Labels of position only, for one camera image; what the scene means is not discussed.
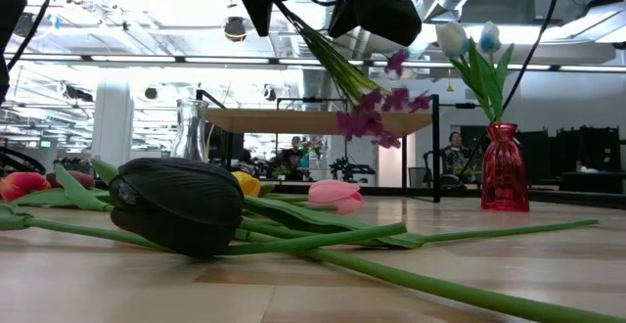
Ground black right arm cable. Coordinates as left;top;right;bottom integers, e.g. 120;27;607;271
457;0;566;180

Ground black partition panels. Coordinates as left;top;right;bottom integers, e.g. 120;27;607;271
517;126;625;195

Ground black background equipment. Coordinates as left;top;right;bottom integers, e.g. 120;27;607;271
330;156;378;183

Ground dark red tulip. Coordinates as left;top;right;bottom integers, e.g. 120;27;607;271
45;168;98;191

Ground silver ceiling air duct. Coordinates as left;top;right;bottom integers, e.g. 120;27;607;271
288;0;336;100

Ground white tulip blue tip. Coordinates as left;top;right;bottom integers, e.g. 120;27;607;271
469;21;516;126

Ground pink tulip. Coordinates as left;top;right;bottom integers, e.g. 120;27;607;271
266;179;366;216

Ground grey waste bin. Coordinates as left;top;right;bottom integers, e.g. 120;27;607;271
408;166;427;188

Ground clear glass vase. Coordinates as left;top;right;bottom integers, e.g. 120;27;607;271
169;98;210;162

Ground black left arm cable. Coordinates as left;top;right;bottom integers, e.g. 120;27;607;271
5;0;66;72

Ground yellow tulip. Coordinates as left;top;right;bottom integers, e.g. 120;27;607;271
232;170;278;200

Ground purple flower bunch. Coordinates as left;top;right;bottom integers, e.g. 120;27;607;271
273;0;434;151

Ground black ceiling spotlight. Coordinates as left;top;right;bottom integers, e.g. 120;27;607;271
10;12;38;39
223;16;248;44

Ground pink background flower bouquet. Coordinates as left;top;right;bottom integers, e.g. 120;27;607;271
298;135;323;168

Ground red ribbed glass vase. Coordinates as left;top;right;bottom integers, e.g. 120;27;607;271
481;122;530;212

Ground white column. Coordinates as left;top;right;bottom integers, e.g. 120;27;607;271
91;68;134;167

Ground orange red tulip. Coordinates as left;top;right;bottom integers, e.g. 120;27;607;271
0;163;114;212

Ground wooden shelf black legs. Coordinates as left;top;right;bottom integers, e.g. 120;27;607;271
204;94;442;205

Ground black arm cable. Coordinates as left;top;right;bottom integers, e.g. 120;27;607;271
457;0;566;180
5;0;66;72

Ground black metal table frame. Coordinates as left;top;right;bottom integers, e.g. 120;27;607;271
195;89;626;209

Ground person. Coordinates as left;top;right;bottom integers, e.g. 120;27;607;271
442;130;470;177
281;135;307;170

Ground black ceiling light rail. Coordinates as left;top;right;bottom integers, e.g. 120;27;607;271
0;52;626;73

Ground black background rig frame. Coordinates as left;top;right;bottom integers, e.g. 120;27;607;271
276;96;349;158

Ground black tulip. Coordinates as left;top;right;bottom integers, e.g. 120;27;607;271
0;203;408;258
108;158;602;260

